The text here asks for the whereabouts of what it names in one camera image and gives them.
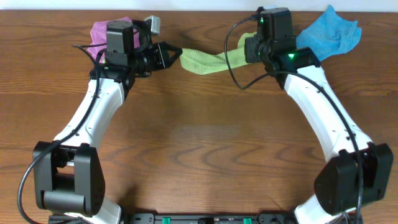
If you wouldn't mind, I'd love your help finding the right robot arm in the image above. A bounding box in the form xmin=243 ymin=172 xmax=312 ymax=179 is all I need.
xmin=244 ymin=7 xmax=394 ymax=223

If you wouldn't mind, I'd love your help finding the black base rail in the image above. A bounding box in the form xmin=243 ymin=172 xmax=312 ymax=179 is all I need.
xmin=48 ymin=212 xmax=299 ymax=224

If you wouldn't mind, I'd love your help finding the top purple folded cloth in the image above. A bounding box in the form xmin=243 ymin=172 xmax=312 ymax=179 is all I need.
xmin=88 ymin=17 xmax=141 ymax=63

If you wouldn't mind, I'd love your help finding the blue crumpled cloth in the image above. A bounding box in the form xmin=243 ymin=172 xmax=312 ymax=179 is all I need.
xmin=296 ymin=5 xmax=362 ymax=61

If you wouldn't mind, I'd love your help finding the green microfibre cloth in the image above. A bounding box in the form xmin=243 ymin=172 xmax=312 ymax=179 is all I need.
xmin=180 ymin=32 xmax=255 ymax=75

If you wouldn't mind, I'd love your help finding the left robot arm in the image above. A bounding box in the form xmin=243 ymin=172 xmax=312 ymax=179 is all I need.
xmin=32 ymin=16 xmax=182 ymax=223

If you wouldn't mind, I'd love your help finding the right black cable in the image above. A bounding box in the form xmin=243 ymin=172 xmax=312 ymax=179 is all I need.
xmin=223 ymin=15 xmax=364 ymax=224

